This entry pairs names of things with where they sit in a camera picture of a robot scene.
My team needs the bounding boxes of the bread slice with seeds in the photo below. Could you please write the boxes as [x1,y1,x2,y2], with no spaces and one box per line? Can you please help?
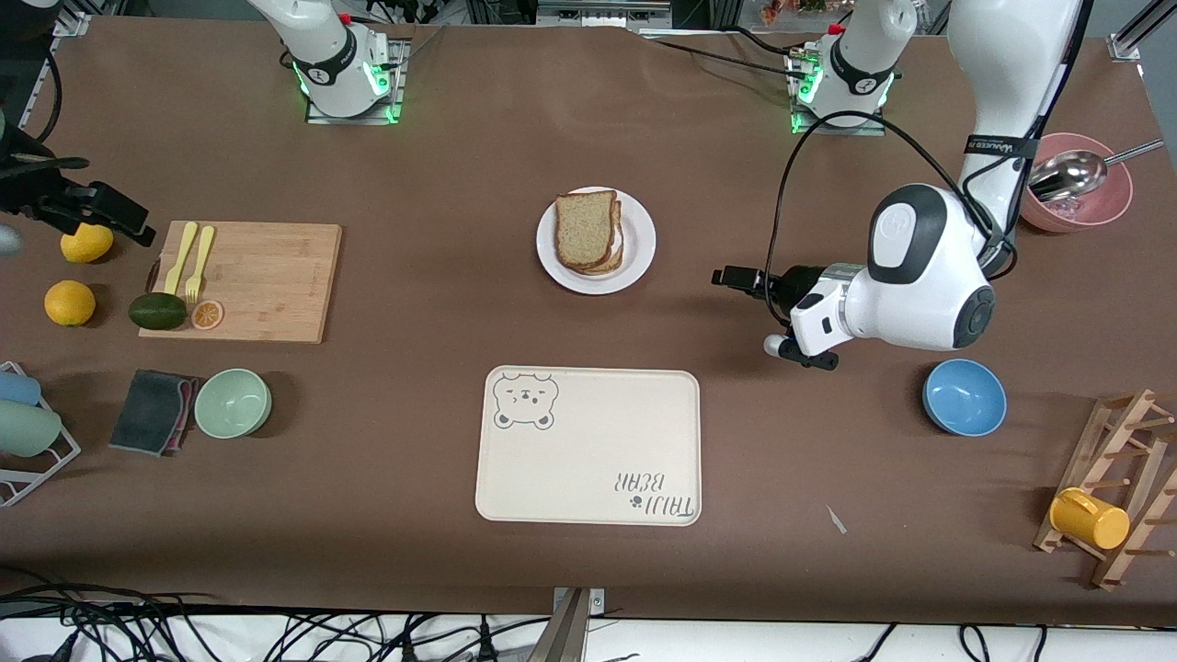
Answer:
[554,190,619,270]

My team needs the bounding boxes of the white round plate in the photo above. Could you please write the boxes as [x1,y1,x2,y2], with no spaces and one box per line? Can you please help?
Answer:
[536,187,657,296]

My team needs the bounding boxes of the yellow lemon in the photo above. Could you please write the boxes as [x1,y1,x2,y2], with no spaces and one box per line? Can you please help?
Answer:
[44,280,97,327]
[61,221,115,264]

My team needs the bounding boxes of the yellow plastic knife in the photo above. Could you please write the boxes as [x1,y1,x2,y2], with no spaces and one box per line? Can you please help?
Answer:
[164,222,199,296]

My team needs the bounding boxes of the yellow plastic fork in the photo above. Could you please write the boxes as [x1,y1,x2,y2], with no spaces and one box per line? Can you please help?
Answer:
[185,225,216,304]

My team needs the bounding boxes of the dark green avocado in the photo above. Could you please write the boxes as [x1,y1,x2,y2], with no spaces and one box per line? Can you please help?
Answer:
[129,292,188,331]

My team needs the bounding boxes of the plain bread slice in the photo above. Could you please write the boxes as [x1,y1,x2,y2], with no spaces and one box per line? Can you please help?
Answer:
[584,198,626,276]

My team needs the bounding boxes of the wooden cutting board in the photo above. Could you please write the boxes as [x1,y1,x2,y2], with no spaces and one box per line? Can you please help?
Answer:
[138,221,343,346]

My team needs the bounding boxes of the folded dark grey cloth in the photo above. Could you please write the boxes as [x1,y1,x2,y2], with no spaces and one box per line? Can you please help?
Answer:
[109,370,200,457]

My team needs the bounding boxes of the blue bowl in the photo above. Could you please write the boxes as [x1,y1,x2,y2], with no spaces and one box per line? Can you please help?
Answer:
[922,359,1008,438]

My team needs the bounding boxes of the pale green bowl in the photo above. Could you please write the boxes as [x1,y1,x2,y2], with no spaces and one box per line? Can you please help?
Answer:
[194,369,273,439]

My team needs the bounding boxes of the pale green cup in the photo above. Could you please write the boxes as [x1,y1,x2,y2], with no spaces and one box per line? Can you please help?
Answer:
[0,400,63,458]

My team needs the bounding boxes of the cream bear print tray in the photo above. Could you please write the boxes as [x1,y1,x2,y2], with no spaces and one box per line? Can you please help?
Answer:
[474,366,703,527]

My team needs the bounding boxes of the metal ladle spoon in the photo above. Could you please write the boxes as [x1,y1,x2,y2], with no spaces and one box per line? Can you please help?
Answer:
[1027,139,1165,203]

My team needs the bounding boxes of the pink bowl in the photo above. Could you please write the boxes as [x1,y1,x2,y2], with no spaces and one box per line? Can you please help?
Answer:
[1019,133,1134,234]

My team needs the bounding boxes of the wooden mug rack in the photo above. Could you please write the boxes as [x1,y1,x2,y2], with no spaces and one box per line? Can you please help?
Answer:
[1034,389,1177,590]

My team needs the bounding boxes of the yellow mug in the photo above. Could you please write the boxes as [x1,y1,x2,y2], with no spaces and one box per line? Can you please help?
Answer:
[1049,488,1131,551]

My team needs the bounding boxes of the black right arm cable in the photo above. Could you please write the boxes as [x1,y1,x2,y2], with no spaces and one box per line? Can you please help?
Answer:
[39,51,65,146]

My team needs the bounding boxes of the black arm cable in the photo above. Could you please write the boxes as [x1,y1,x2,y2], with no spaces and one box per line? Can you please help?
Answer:
[768,110,999,325]
[39,51,65,146]

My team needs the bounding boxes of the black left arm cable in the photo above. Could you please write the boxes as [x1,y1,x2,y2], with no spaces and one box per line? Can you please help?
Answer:
[768,110,999,325]

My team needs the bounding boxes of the black table cable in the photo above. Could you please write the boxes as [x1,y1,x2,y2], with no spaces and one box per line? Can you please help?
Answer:
[642,33,803,78]

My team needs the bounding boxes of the white wire rack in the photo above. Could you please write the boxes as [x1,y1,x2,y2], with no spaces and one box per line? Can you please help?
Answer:
[0,361,82,508]

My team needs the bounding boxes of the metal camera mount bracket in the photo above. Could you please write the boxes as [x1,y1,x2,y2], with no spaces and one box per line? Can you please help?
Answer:
[543,587,608,662]

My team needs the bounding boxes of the black cable bundle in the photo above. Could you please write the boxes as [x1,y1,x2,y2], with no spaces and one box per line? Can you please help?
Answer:
[0,568,553,662]

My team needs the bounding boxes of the aluminium frame profile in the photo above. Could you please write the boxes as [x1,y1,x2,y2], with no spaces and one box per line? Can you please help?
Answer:
[1108,0,1177,62]

